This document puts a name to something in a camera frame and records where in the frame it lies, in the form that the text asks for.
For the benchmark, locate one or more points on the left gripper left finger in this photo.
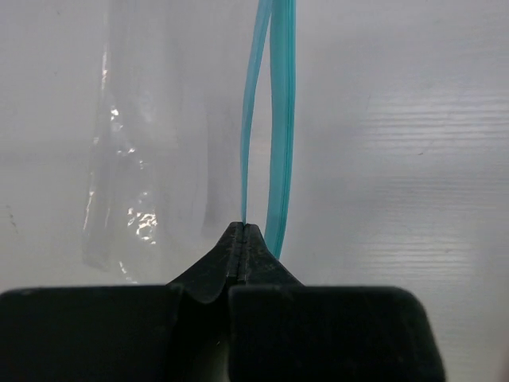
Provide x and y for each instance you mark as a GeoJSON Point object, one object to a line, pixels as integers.
{"type": "Point", "coordinates": [218, 269]}

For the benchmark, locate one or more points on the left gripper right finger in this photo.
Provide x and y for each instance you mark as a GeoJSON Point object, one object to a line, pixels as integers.
{"type": "Point", "coordinates": [256, 265]}

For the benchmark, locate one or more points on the clear zip top bag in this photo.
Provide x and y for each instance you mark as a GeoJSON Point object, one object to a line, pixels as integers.
{"type": "Point", "coordinates": [170, 155]}

